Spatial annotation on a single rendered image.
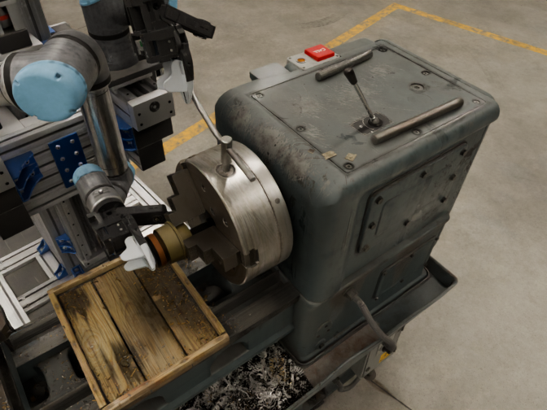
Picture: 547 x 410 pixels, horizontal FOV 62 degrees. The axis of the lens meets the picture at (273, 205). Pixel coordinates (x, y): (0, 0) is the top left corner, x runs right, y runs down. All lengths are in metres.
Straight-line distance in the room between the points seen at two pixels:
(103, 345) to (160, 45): 0.67
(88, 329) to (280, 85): 0.74
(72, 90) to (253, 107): 0.39
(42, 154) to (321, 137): 0.84
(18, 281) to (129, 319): 1.15
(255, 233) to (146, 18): 0.45
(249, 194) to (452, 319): 1.58
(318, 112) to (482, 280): 1.64
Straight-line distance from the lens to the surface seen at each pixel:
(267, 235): 0.94
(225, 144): 0.88
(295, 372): 1.41
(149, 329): 1.14
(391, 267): 1.39
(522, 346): 2.39
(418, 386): 2.12
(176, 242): 0.99
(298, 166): 0.95
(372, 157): 0.97
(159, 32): 0.90
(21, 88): 0.98
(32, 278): 2.24
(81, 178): 1.18
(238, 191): 0.92
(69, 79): 0.96
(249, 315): 1.16
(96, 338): 1.16
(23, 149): 1.46
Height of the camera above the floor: 1.86
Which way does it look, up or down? 46 degrees down
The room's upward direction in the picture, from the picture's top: 2 degrees clockwise
